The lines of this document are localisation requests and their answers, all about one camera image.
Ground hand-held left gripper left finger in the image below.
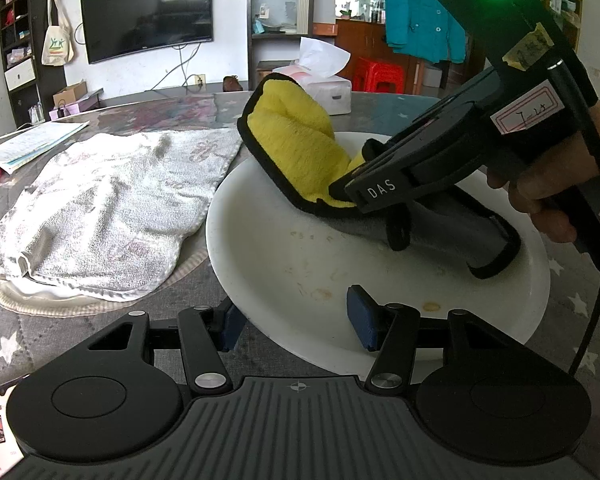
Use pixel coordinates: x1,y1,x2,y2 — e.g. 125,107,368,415
87,297,249,397

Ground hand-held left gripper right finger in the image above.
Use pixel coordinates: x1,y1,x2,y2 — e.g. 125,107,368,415
346,285,531,397

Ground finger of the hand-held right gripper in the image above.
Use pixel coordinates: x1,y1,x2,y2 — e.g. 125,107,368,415
385,205,414,252
328,165,367,206

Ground yellow cleaning cloth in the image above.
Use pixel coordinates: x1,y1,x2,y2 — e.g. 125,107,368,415
237,73,523,280

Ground white round plate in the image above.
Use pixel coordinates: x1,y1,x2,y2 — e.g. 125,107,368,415
205,131,552,369

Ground person's right hand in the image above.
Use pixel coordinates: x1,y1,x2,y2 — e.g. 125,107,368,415
485,99,600,241

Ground red plastic stool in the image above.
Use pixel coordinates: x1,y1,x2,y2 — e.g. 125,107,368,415
352,56,406,94

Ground white tissue box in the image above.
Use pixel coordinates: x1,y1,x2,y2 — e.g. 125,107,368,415
271,36,354,115

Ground teal jacket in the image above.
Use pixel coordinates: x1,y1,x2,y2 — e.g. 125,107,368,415
383,0,467,64

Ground wooden cabinet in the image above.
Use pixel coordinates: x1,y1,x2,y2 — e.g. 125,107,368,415
334,17,422,94

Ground white towel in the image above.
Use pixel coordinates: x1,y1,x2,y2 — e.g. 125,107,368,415
0,127,244,304

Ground glass display cabinet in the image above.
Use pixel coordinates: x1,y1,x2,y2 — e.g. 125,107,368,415
247,0,339,89

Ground purple box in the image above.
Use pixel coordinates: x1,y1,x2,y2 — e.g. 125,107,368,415
48,90,105,121

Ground paper booklet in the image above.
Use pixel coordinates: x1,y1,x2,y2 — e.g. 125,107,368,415
0,120,91,175

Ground cardboard box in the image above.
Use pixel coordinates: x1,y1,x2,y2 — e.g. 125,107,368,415
52,80,89,106

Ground canvas tote bag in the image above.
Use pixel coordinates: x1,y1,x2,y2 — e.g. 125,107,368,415
40,0,76,67

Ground black cable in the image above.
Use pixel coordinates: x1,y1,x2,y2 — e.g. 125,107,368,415
567,150,600,376

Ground wall-mounted television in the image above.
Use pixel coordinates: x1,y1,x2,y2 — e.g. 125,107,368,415
79,0,215,65

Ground dark wall shelf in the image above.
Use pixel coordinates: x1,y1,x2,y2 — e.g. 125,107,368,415
0,0,69,129

